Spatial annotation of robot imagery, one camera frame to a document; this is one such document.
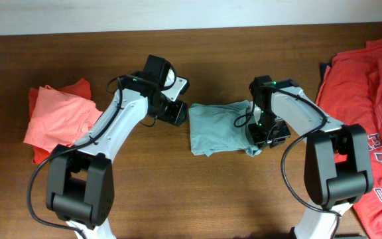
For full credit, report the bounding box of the light blue t-shirt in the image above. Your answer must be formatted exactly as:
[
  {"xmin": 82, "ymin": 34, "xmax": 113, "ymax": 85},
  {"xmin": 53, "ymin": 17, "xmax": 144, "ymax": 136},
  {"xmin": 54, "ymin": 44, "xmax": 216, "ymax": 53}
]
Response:
[{"xmin": 188, "ymin": 100, "xmax": 262, "ymax": 157}]

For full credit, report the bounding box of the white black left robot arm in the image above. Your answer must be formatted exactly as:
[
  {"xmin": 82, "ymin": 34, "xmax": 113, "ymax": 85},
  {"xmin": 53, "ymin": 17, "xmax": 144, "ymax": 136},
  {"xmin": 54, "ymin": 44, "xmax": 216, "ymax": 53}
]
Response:
[{"xmin": 46, "ymin": 72, "xmax": 189, "ymax": 238}]

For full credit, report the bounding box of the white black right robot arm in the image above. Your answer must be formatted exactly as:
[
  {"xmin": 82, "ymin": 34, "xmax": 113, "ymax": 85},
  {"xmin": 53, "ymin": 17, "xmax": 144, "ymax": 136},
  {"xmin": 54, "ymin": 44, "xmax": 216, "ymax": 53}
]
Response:
[{"xmin": 247, "ymin": 76, "xmax": 373, "ymax": 238}]

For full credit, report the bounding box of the folded red shirt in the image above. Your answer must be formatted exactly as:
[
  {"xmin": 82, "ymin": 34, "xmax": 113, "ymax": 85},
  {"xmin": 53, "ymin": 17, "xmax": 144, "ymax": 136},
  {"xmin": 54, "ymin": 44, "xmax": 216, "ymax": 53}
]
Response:
[{"xmin": 28, "ymin": 78, "xmax": 99, "ymax": 165}]

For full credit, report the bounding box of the red printed t-shirt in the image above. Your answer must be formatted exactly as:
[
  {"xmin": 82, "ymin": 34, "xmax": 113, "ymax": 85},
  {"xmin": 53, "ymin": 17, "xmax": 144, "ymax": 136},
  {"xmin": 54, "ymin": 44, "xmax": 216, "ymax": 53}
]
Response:
[{"xmin": 316, "ymin": 40, "xmax": 382, "ymax": 238}]

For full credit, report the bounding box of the folded pink shirt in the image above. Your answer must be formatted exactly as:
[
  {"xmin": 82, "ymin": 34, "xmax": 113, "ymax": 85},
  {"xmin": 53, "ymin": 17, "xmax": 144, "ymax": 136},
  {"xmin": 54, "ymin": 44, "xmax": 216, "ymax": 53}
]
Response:
[{"xmin": 23, "ymin": 84, "xmax": 103, "ymax": 157}]

